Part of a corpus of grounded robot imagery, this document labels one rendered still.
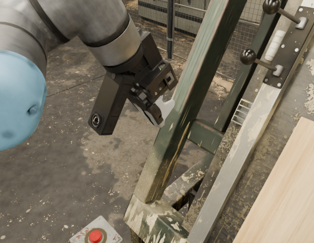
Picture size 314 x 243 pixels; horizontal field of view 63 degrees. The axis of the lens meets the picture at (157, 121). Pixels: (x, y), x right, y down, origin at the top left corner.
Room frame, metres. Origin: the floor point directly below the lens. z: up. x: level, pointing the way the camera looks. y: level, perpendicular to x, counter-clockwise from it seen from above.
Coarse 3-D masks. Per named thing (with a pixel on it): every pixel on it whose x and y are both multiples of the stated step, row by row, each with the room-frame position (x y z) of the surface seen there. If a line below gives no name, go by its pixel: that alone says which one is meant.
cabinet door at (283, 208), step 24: (288, 144) 0.49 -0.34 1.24; (312, 144) 0.47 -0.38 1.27; (288, 168) 0.45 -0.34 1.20; (312, 168) 0.43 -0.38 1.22; (264, 192) 0.43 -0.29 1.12; (288, 192) 0.41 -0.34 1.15; (312, 192) 0.39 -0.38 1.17; (264, 216) 0.39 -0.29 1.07; (288, 216) 0.37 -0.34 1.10; (312, 216) 0.36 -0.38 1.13; (240, 240) 0.37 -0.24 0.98; (264, 240) 0.35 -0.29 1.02; (288, 240) 0.34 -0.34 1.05; (312, 240) 0.32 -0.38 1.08
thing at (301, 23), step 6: (270, 0) 0.61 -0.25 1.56; (276, 0) 0.61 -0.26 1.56; (264, 6) 0.61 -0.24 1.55; (270, 6) 0.60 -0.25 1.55; (276, 6) 0.60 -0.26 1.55; (264, 12) 0.62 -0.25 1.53; (270, 12) 0.61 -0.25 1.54; (276, 12) 0.61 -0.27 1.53; (282, 12) 0.62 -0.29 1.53; (288, 18) 0.63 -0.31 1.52; (294, 18) 0.63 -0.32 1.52; (300, 18) 0.64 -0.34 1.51; (306, 18) 0.63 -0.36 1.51; (300, 24) 0.63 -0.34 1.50
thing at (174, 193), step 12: (204, 156) 0.90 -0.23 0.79; (192, 168) 0.82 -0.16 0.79; (204, 168) 0.82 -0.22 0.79; (180, 180) 0.75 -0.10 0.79; (192, 180) 0.75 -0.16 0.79; (168, 192) 0.68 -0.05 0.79; (180, 192) 0.68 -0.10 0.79; (192, 192) 0.65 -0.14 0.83; (180, 204) 0.65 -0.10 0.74; (132, 240) 0.55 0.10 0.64
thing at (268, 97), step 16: (304, 0) 0.68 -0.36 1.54; (304, 48) 0.62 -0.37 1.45; (288, 80) 0.60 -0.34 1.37; (256, 96) 0.59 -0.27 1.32; (272, 96) 0.57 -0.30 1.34; (256, 112) 0.56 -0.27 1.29; (272, 112) 0.56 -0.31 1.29; (256, 128) 0.54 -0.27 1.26; (240, 144) 0.53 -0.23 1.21; (256, 144) 0.53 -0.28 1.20; (240, 160) 0.50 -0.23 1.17; (224, 176) 0.49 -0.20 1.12; (240, 176) 0.50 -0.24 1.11; (224, 192) 0.46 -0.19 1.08; (208, 208) 0.45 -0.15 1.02; (208, 224) 0.42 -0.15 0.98; (192, 240) 0.41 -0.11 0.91
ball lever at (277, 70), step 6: (240, 54) 0.58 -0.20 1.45; (246, 54) 0.57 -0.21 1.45; (252, 54) 0.56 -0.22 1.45; (240, 60) 0.57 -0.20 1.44; (246, 60) 0.56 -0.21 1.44; (252, 60) 0.56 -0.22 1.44; (258, 60) 0.58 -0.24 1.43; (264, 66) 0.58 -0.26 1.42; (270, 66) 0.59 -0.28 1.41; (276, 66) 0.60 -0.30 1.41; (282, 66) 0.59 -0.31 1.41; (276, 72) 0.59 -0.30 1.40
